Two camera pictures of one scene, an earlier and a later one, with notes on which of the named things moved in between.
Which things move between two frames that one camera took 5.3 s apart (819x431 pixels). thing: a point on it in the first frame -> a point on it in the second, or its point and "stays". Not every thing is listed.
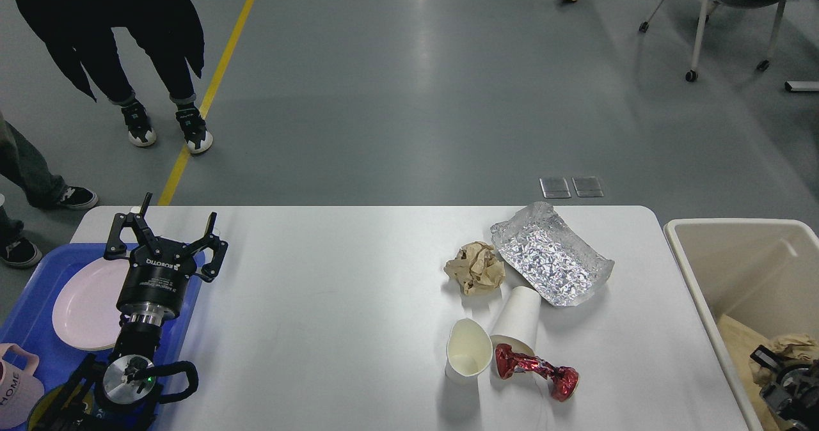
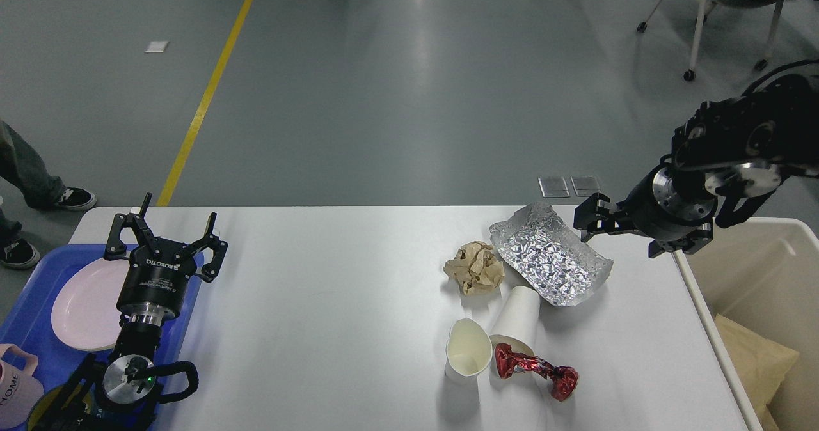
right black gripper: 795,396 -> 664,203
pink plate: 86,314 stays
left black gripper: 152,286 stays
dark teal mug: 80,405 stays
